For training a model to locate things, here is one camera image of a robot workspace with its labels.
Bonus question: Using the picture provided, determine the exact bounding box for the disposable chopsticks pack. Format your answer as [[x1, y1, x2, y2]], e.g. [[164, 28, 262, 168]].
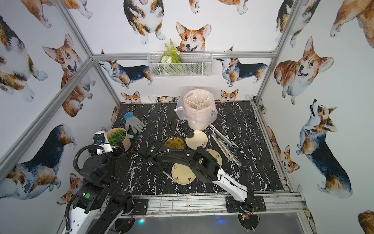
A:
[[162, 171, 173, 180]]

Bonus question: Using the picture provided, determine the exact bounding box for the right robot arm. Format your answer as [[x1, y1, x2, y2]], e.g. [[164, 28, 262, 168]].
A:
[[136, 146, 255, 205]]

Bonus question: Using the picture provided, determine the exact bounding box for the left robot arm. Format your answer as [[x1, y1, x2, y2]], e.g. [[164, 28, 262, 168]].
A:
[[64, 131, 134, 234]]

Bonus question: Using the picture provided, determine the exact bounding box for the wrapped chopsticks pack far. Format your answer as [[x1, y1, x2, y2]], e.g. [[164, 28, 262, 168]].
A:
[[209, 124, 233, 146]]

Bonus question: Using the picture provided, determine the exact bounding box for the wrapped chopsticks pack near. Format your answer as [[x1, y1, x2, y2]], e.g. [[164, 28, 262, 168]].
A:
[[210, 134, 242, 167]]

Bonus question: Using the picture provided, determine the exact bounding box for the clear plastic bin liner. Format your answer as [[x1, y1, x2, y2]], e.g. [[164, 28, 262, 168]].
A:
[[174, 86, 219, 123]]

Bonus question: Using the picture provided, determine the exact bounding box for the pink trash bin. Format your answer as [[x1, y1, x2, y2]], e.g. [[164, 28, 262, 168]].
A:
[[183, 89, 218, 131]]

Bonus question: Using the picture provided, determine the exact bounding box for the cream plate back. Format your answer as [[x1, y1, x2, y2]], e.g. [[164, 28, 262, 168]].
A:
[[185, 130, 208, 150]]

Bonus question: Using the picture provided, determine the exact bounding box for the cream plate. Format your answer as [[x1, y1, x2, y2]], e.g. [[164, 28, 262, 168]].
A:
[[206, 149, 223, 166], [171, 163, 196, 185], [185, 130, 208, 150]]

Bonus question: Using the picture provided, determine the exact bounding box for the dark yellow patterned plate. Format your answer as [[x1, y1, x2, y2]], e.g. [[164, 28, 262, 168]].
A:
[[164, 136, 186, 150]]

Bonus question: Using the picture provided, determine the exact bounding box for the cream plate front right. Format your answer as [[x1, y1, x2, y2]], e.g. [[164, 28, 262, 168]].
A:
[[206, 149, 223, 166]]

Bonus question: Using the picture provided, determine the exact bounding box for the grey blue work glove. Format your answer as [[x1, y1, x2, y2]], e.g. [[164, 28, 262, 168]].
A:
[[123, 112, 145, 134]]

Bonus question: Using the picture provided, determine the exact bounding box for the cream plate front left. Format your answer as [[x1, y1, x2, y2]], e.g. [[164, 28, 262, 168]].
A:
[[171, 163, 196, 185]]

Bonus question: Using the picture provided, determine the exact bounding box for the artificial fern with flower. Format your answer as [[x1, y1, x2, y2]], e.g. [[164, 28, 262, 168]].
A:
[[160, 40, 182, 76]]

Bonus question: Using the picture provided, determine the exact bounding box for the brown pot green plant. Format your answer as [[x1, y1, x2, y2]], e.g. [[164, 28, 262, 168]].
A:
[[107, 128, 131, 152]]

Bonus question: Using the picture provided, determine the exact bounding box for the white wire wall basket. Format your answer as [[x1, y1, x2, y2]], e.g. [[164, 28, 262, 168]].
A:
[[147, 52, 213, 78]]

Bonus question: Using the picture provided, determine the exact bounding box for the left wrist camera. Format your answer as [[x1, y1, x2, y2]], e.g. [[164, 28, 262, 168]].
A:
[[93, 131, 113, 155]]

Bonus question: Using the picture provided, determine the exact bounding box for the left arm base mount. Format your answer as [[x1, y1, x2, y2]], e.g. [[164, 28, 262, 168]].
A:
[[121, 199, 149, 216]]

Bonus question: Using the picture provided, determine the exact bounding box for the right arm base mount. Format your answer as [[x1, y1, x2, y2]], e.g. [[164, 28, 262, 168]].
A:
[[225, 196, 267, 214]]

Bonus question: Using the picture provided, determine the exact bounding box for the aluminium front rail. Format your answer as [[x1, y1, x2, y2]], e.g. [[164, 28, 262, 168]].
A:
[[120, 193, 306, 218]]

